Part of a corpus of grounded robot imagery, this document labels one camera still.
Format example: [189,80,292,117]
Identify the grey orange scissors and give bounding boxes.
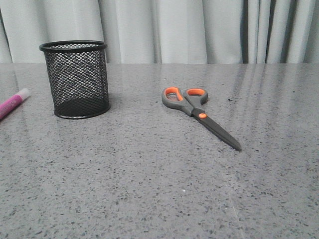
[161,87,242,151]

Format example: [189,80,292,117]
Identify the pink highlighter pen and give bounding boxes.
[0,88,30,120]

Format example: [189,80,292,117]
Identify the black mesh pen bin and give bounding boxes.
[39,40,110,119]

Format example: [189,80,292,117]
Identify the light grey curtain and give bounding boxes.
[0,0,319,64]

